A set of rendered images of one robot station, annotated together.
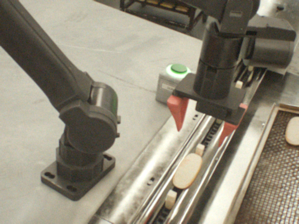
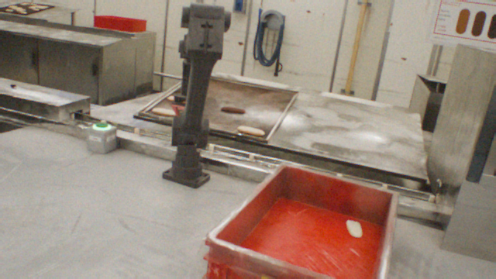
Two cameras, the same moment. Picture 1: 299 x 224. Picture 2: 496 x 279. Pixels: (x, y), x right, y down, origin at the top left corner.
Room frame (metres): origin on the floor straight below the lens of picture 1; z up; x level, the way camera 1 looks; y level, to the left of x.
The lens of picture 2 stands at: (0.49, 1.23, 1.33)
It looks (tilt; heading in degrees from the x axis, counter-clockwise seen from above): 18 degrees down; 264
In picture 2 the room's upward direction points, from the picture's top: 8 degrees clockwise
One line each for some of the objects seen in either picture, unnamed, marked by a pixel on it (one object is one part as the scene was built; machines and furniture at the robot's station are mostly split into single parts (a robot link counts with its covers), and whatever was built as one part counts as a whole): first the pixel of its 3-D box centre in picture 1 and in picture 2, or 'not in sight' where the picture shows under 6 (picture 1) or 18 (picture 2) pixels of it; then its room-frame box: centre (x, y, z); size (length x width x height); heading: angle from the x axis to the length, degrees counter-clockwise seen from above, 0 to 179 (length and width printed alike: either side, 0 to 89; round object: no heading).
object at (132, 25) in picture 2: not in sight; (120, 23); (1.62, -3.76, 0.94); 0.51 x 0.36 x 0.13; 163
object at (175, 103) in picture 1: (191, 111); (184, 111); (0.57, -0.07, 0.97); 0.07 x 0.07 x 0.09; 69
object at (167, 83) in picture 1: (175, 91); (101, 142); (0.83, -0.06, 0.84); 0.08 x 0.08 x 0.11; 69
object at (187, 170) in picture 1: (187, 169); not in sight; (0.55, -0.09, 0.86); 0.10 x 0.04 x 0.01; 160
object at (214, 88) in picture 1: (213, 79); (190, 88); (0.56, -0.09, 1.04); 0.10 x 0.07 x 0.07; 69
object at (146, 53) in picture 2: not in sight; (118, 66); (1.62, -3.76, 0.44); 0.70 x 0.55 x 0.87; 159
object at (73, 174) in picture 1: (79, 155); (187, 166); (0.54, 0.11, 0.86); 0.12 x 0.09 x 0.08; 153
